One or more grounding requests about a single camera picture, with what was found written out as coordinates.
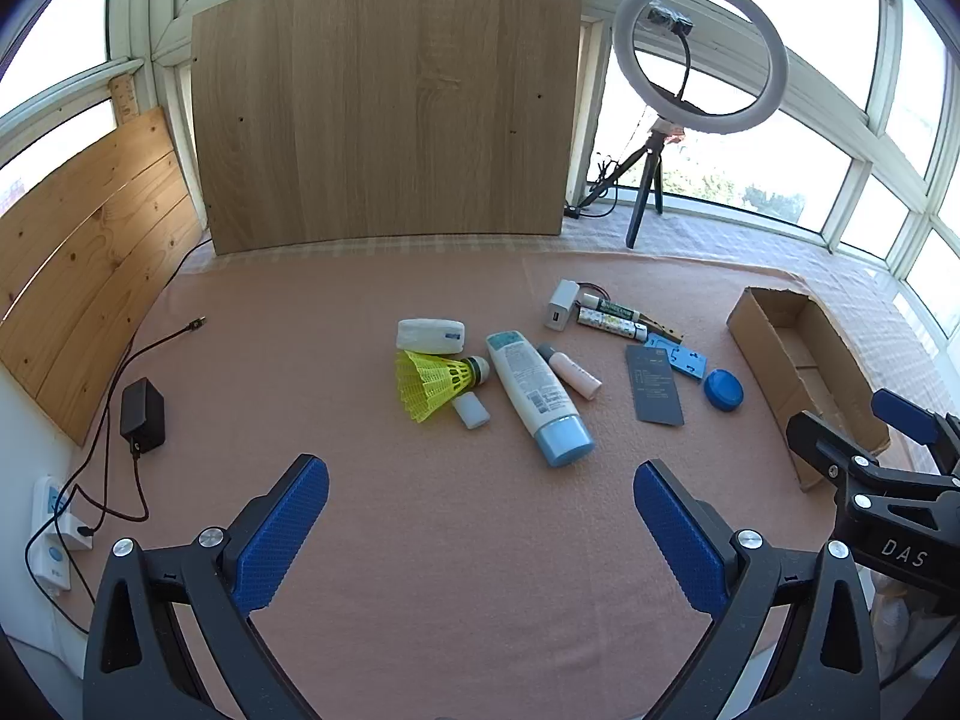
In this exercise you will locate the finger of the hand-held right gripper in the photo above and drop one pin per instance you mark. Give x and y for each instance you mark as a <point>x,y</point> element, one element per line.
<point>904,409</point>
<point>821,442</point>

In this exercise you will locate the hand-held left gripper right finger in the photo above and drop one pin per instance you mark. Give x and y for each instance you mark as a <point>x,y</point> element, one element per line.
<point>679,532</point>

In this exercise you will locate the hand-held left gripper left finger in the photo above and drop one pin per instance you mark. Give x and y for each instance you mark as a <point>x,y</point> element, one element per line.
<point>281,532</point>

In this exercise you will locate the cardboard box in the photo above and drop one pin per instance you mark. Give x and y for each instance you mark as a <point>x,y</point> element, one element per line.
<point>825,360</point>

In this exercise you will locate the blue round lid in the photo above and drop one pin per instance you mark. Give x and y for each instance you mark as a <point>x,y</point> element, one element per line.
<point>724,390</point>

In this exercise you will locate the dark grey card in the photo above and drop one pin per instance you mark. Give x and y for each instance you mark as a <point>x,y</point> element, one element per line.
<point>655,390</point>

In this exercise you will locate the blue phone stand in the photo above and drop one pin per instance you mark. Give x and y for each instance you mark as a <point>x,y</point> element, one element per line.
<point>690,364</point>

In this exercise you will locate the small white pink-capped tube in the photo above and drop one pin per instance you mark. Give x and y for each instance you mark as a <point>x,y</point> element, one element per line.
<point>574,375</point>

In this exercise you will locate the wooden clothespin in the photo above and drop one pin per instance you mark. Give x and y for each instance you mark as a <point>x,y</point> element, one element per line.
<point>664,328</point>

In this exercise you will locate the white lotion tube blue cap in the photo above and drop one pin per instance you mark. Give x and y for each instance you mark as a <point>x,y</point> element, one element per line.
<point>532,390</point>

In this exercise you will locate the yellow shuttlecock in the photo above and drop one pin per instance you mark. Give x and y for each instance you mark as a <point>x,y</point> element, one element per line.
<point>427,382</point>

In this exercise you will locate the patterned white lighter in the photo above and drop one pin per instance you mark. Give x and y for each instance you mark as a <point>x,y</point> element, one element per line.
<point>611,324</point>

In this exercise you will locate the small white plastic bottle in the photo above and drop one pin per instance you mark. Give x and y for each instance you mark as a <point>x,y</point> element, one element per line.
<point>471,411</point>

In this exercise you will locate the green label lip balm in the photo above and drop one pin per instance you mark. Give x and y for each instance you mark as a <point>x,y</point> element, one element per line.
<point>615,307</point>

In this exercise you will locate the patterned tissue packet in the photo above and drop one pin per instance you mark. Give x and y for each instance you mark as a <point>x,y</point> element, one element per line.
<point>427,336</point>

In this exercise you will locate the black power adapter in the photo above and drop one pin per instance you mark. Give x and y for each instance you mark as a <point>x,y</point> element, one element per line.
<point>142,416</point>

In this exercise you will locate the white checked quilt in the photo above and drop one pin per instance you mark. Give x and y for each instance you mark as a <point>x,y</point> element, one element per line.
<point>750,240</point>

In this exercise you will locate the white power strip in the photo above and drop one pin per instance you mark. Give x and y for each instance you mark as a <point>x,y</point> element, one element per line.
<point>52,562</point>

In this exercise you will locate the white charger plug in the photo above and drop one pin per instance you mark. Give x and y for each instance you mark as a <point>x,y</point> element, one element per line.
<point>561,305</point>

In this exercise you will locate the pine wood panel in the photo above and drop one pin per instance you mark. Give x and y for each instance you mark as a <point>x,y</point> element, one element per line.
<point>90,255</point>

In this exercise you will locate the large wooden board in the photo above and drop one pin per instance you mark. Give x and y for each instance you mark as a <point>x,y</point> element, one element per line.
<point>375,105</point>

